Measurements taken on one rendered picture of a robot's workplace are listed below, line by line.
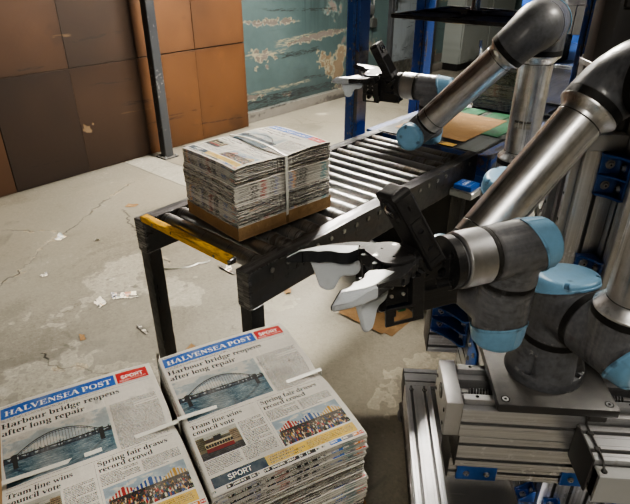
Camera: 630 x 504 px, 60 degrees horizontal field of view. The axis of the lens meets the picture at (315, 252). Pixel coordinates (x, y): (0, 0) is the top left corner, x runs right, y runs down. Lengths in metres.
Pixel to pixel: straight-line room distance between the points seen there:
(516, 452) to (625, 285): 0.48
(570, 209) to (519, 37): 0.42
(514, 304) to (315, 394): 0.45
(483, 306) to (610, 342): 0.28
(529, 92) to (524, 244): 0.88
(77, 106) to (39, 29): 0.58
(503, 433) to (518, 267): 0.57
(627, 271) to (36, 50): 4.11
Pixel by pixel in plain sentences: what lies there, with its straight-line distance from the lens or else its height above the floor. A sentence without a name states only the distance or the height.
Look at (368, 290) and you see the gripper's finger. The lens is 0.58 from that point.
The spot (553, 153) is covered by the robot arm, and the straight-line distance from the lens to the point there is 0.90.
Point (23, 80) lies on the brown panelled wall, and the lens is 4.49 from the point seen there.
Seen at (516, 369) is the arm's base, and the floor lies 0.84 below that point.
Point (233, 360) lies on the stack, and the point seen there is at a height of 0.83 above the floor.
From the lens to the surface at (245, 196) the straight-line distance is 1.60.
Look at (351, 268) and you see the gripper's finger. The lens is 0.70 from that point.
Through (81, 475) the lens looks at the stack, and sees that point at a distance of 1.02.
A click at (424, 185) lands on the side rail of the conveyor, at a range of 2.13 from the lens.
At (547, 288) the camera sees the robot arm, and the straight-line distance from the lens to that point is 1.07.
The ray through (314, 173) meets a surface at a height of 0.94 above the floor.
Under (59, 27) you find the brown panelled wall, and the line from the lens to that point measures 4.58.
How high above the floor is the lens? 1.56
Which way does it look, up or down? 29 degrees down
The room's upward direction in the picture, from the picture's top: straight up
